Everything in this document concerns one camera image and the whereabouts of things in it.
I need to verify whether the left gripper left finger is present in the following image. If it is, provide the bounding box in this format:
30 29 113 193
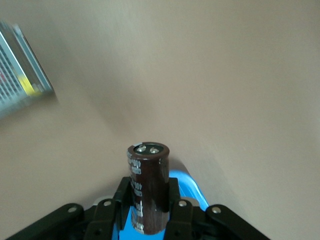
4 176 133 240

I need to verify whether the long brown capacitor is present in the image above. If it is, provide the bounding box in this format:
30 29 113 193
126 141 171 236

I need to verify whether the blue plastic tray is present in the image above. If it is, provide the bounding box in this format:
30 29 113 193
112 169 210 240

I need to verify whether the brown table cover sheet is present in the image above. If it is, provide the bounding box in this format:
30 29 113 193
0 0 320 240

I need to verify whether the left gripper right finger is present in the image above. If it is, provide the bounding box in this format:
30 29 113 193
163 176 272 240

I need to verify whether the perforated metal power supply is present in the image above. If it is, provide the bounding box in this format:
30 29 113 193
0 21 56 118

